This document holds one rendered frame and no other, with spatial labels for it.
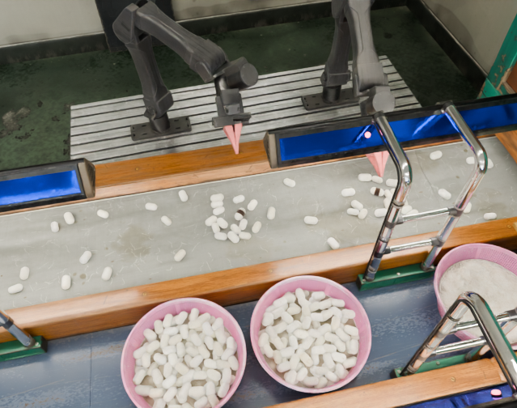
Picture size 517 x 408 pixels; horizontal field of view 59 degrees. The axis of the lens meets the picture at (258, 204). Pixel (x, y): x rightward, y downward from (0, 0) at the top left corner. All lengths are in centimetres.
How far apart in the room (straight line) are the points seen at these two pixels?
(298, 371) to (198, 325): 25
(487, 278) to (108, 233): 96
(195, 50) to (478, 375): 98
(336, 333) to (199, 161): 61
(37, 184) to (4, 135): 192
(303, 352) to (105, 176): 73
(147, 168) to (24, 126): 160
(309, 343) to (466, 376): 33
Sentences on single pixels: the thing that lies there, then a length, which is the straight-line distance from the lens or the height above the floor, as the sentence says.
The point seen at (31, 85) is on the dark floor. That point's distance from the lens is 314.
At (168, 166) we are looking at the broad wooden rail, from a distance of 134.
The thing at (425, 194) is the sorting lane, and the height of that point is 74.
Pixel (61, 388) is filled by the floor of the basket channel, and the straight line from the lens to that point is 119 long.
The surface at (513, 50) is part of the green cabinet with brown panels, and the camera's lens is 154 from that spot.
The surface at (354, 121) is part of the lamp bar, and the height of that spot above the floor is 111.
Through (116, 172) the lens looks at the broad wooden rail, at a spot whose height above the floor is 76.
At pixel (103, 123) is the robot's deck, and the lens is 167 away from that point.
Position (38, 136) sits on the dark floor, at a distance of 277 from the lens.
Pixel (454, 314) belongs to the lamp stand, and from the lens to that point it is 82.
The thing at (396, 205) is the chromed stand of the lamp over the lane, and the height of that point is 103.
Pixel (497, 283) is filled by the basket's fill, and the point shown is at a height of 73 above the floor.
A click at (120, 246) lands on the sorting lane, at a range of 123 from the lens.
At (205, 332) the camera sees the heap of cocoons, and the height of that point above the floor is 73.
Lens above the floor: 174
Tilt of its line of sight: 53 degrees down
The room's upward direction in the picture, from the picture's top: 1 degrees counter-clockwise
